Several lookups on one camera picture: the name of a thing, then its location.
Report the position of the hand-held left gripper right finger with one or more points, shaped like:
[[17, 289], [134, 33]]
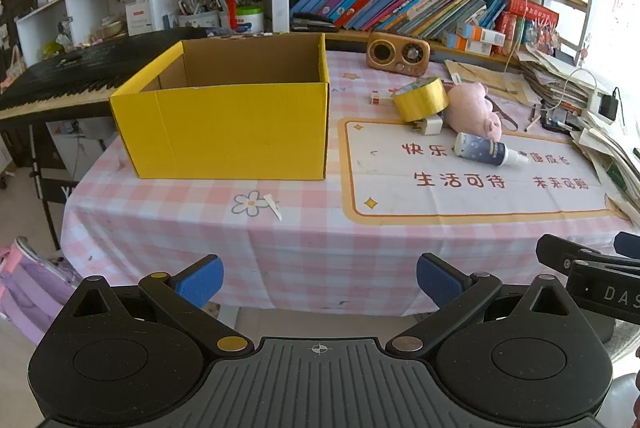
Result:
[[440, 280]]

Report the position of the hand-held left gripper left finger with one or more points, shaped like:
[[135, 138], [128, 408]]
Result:
[[202, 280]]

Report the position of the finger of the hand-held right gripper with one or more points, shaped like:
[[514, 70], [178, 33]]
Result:
[[629, 244], [557, 253]]

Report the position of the yellow cardboard box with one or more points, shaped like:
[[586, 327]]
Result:
[[225, 133]]

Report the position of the white charger plug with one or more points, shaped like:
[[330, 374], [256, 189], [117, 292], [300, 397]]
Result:
[[431, 124]]

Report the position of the pink plush pig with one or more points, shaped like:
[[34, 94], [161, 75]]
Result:
[[470, 113]]

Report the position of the yellow tape roll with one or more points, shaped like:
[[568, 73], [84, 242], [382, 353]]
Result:
[[425, 106]]

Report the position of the pink checked cloth desktop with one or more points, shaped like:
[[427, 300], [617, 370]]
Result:
[[300, 248]]

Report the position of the fluffy grey fabric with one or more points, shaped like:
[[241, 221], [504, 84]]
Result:
[[625, 343]]

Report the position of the pile of loose papers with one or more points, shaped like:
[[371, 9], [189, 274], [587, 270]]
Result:
[[610, 153]]

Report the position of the white paper scrap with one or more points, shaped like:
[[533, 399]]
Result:
[[272, 204]]

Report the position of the black smartphone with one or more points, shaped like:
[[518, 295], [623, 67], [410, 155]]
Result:
[[560, 121]]

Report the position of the white pencil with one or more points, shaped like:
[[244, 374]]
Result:
[[531, 123]]

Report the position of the black power adapter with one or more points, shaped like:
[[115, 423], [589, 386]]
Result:
[[610, 106]]

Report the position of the white power adapter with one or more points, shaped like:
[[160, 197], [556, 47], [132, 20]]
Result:
[[595, 102]]

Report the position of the purple pink backpack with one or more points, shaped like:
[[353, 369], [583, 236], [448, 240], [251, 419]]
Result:
[[35, 288]]

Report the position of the stack of notebooks and papers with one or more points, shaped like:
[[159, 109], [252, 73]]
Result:
[[555, 78]]

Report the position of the black keyboard stand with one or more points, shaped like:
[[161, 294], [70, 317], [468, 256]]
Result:
[[45, 188]]

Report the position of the brown paper envelopes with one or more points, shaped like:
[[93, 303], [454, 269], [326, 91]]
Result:
[[480, 76]]

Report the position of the small red white box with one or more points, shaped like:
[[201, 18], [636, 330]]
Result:
[[377, 97]]

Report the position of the colourful figure ornament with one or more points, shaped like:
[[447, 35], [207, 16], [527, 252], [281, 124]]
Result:
[[541, 36]]

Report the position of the white orange medicine box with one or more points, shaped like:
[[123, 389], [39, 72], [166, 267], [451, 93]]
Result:
[[480, 33], [465, 44]]

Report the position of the brown retro radio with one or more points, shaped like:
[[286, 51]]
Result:
[[395, 54]]

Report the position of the black electronic keyboard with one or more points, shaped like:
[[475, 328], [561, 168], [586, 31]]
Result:
[[65, 78]]

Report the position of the thick red book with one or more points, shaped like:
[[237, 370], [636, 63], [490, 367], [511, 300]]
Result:
[[532, 6]]

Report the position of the white pen holder cup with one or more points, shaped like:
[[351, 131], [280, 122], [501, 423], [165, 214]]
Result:
[[200, 19]]

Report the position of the green lid white jar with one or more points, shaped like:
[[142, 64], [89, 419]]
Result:
[[250, 21]]

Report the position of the white box red label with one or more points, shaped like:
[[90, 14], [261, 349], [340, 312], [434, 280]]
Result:
[[139, 18]]

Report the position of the black stapler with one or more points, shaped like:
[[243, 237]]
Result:
[[312, 23]]

